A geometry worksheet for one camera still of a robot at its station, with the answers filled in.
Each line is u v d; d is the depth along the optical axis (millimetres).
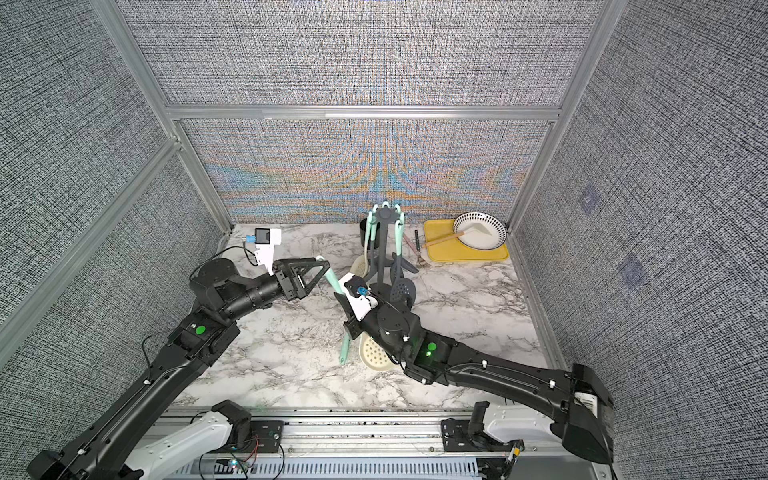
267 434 737
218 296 487
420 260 1095
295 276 539
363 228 1080
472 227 1142
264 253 557
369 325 583
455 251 1124
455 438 732
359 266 921
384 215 683
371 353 693
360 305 557
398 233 683
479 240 1130
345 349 875
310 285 558
